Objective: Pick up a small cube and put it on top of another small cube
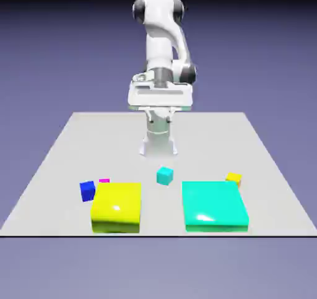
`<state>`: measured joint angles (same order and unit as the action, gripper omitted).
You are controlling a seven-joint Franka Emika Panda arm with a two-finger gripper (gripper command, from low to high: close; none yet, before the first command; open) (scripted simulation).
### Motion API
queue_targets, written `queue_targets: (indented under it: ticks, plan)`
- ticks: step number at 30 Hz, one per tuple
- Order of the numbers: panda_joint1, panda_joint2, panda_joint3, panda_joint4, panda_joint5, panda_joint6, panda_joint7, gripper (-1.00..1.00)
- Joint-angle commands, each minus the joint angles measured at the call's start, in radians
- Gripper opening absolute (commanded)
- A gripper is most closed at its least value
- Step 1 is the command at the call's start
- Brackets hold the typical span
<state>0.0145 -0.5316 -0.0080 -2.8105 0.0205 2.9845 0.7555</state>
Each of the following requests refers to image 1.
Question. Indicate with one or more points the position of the small cyan cube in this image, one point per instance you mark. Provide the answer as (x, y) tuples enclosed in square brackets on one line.
[(164, 176)]

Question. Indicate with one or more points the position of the small blue cube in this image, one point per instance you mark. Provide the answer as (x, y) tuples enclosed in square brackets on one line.
[(87, 191)]

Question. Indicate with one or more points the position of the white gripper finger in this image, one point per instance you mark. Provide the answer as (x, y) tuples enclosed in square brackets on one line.
[(169, 117), (149, 117)]

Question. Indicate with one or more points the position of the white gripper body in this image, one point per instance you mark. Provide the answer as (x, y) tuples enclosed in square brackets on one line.
[(159, 98)]

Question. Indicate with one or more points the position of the small magenta cube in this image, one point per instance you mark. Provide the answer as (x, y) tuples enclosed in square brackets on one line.
[(104, 180)]

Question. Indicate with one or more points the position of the large yellow box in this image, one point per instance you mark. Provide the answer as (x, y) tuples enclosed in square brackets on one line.
[(116, 205)]

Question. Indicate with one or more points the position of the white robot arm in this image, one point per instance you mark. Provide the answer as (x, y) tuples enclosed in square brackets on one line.
[(158, 44)]

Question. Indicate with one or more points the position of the large turquoise box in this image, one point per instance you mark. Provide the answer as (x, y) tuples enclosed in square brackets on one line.
[(213, 205)]

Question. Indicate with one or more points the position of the small yellow cube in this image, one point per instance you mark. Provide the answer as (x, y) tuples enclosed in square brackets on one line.
[(234, 177)]

